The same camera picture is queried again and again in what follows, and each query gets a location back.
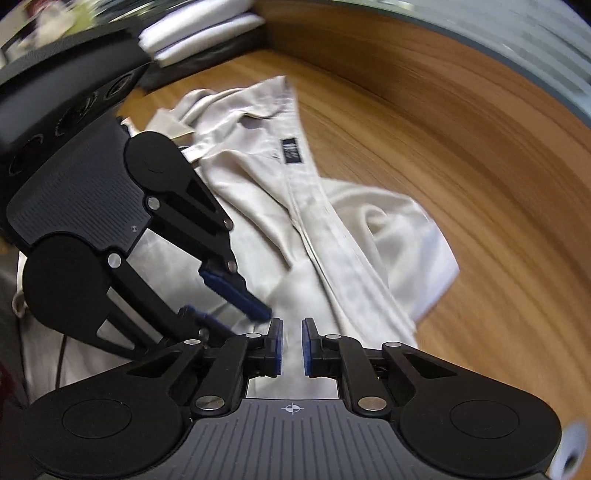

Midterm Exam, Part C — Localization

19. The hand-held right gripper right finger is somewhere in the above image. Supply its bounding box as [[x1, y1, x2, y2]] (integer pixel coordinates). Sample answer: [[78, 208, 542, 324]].
[[301, 316, 463, 418]]

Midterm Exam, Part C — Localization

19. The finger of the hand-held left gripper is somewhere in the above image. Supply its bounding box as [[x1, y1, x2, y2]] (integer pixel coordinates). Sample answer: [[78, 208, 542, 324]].
[[145, 154, 273, 321], [95, 251, 242, 361]]

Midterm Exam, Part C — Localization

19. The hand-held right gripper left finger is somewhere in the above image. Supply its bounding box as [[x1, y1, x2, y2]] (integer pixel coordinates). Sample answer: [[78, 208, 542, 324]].
[[124, 318, 284, 418]]

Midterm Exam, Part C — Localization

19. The white shirt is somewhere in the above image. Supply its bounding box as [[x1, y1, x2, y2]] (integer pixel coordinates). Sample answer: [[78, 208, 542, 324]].
[[18, 76, 460, 400]]

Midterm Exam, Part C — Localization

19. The white round object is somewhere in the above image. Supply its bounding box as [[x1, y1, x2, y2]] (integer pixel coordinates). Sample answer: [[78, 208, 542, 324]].
[[551, 418, 591, 480]]

